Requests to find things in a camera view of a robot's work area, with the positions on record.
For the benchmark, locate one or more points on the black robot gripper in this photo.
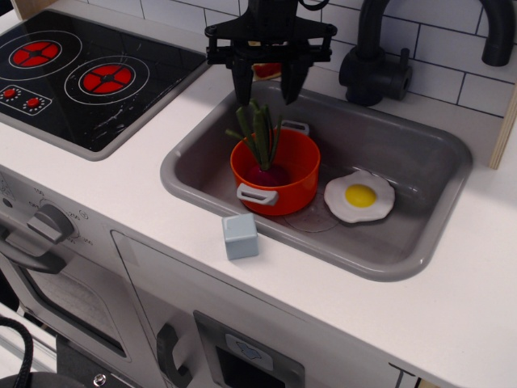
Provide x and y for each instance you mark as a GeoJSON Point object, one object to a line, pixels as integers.
{"type": "Point", "coordinates": [270, 32]}

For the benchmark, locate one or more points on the purple toy beet green leaves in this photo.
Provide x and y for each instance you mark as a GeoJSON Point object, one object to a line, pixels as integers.
{"type": "Point", "coordinates": [262, 139]}

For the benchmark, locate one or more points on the grey toy sink basin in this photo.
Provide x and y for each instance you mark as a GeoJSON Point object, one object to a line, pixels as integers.
{"type": "Point", "coordinates": [426, 167]}

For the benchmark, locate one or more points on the toy pie slice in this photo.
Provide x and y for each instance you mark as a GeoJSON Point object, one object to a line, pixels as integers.
{"type": "Point", "coordinates": [266, 71]}

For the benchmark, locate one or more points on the black toy faucet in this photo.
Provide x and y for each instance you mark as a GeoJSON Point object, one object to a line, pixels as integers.
{"type": "Point", "coordinates": [369, 77]}

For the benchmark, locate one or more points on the toy fried egg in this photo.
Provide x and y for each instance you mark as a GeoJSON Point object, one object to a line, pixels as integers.
{"type": "Point", "coordinates": [359, 197]}

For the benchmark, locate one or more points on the light blue cube block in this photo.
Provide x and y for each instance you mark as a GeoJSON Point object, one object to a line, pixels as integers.
{"type": "Point", "coordinates": [240, 236]}

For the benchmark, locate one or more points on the black toy stovetop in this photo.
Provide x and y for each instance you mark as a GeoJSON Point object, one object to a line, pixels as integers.
{"type": "Point", "coordinates": [86, 87]}

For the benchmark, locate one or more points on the grey oven knob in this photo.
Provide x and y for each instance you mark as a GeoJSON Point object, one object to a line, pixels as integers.
{"type": "Point", "coordinates": [51, 223]}

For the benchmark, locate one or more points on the toy dishwasher control panel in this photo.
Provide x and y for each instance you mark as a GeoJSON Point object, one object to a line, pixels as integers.
{"type": "Point", "coordinates": [236, 360]}

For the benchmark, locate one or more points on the toy oven door window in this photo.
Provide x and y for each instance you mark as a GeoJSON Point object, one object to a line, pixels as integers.
{"type": "Point", "coordinates": [71, 309]}

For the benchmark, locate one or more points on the orange toy pot grey handles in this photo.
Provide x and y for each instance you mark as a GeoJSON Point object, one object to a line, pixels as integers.
{"type": "Point", "coordinates": [292, 181]}

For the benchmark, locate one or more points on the black cabinet door handle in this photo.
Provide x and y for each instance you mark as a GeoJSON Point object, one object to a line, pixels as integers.
{"type": "Point", "coordinates": [167, 339]}

